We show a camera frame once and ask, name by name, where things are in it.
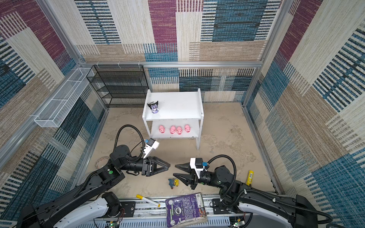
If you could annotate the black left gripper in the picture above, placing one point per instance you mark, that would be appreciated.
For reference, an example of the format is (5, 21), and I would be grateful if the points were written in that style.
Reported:
(146, 166)

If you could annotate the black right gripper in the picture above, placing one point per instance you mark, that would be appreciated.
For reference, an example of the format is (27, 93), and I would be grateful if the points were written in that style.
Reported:
(192, 179)

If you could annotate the pink pig toy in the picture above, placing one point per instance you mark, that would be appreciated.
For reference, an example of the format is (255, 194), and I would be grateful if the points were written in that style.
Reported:
(161, 129)
(179, 130)
(172, 129)
(187, 128)

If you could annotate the black purple Kuromi figurine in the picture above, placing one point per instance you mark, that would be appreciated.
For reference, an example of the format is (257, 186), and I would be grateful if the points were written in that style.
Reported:
(154, 107)

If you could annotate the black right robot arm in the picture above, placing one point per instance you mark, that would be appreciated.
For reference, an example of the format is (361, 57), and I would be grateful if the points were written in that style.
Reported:
(292, 212)

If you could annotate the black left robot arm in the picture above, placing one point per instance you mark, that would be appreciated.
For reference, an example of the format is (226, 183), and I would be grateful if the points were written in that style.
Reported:
(91, 199)

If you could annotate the white two-tier shelf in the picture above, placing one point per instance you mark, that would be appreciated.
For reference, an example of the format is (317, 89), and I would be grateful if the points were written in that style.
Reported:
(175, 108)

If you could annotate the purple toy package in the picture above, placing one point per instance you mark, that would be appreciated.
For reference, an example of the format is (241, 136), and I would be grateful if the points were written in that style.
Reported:
(185, 211)

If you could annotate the yellow white marker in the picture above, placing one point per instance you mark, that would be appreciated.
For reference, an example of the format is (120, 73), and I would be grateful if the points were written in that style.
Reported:
(148, 200)

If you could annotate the yellow small bottle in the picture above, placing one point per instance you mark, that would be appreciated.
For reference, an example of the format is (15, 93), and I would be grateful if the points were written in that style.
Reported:
(249, 178)

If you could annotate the clear tape roll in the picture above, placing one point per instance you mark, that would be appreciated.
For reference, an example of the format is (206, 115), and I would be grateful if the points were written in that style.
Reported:
(101, 162)

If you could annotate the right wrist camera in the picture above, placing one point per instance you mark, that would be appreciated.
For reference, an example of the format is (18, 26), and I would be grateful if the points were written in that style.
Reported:
(199, 166)

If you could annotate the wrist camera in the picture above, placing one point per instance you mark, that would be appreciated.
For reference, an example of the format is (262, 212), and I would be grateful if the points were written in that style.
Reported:
(199, 166)
(149, 146)

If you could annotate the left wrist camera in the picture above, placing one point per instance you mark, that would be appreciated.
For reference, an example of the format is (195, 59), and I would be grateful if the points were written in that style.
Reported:
(149, 146)

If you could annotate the black wire mesh shelf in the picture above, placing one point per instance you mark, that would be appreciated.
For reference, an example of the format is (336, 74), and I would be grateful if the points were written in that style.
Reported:
(119, 85)

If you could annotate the white wire mesh basket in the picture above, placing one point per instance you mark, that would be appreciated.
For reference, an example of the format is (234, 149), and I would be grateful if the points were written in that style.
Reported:
(58, 108)

